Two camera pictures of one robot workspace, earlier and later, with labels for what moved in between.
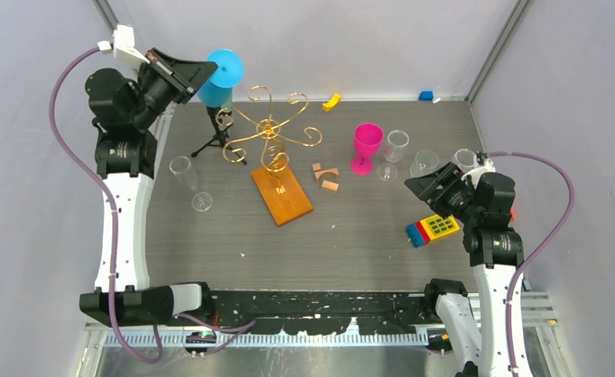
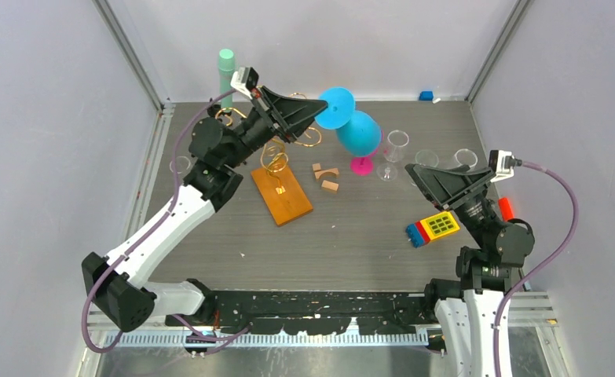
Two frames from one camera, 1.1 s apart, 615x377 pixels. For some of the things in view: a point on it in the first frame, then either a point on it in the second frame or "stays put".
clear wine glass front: x=393 y=150 stays put
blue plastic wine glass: x=217 y=92 to x=356 y=132
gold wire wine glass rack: x=274 y=156 stays put
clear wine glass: x=466 y=159 stays put
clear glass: x=425 y=160 stays put
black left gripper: x=185 y=78 to x=296 y=114
